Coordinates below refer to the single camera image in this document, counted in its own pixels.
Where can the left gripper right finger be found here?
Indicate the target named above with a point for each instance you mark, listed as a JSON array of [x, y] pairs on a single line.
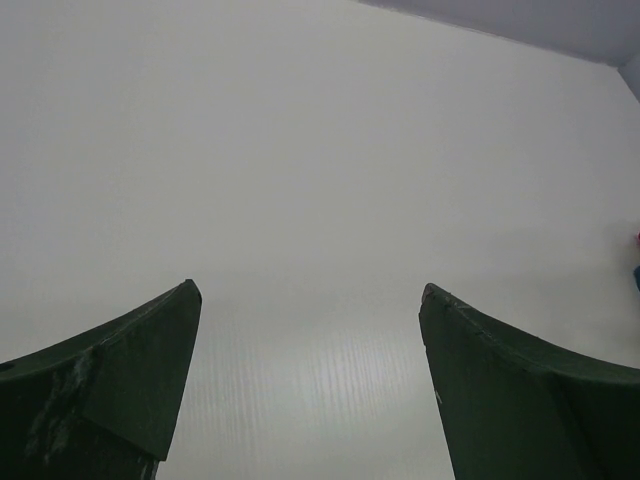
[[514, 406]]

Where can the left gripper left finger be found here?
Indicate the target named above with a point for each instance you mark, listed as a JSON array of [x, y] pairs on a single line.
[[102, 404]]

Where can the folded teal t shirt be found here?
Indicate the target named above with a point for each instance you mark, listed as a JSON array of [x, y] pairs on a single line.
[[636, 277]]

